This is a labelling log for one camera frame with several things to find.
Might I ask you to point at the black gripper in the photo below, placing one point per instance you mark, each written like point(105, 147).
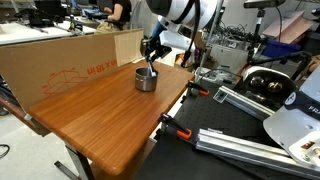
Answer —
point(155, 48)

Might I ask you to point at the person in black shirt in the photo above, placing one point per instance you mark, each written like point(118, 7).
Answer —
point(120, 10)

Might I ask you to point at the black perforated breadboard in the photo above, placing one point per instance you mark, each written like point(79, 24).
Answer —
point(203, 116)

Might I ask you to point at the dark blue plastic crate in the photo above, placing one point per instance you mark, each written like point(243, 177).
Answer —
point(280, 48)

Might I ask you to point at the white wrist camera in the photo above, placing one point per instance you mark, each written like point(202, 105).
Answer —
point(178, 40)

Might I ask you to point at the black marker with white ends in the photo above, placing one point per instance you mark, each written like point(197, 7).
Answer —
point(151, 72)

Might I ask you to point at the black articulated camera stand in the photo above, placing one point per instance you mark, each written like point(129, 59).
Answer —
point(256, 36)

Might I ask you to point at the small steel pot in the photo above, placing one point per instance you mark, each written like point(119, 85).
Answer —
point(145, 83)

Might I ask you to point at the metal table leg frame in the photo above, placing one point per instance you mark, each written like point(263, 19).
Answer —
point(78, 160)

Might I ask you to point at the long aluminium rail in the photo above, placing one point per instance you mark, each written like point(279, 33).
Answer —
point(240, 150)

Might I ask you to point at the short aluminium rail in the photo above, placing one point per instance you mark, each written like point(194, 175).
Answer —
point(243, 101)

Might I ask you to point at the white VR headset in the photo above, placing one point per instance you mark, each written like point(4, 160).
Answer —
point(263, 75)

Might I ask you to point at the white storage box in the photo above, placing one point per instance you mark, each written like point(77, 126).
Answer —
point(230, 56)

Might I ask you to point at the leaning cardboard sheets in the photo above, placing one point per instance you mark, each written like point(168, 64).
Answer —
point(290, 26)

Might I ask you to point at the white work table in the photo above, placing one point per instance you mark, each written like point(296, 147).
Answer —
point(36, 33)

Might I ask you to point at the black orange bar clamp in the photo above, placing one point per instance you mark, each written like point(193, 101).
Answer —
point(173, 126)
point(196, 89)

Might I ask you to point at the large brown cardboard sheet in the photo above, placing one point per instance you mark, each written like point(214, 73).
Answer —
point(50, 70)

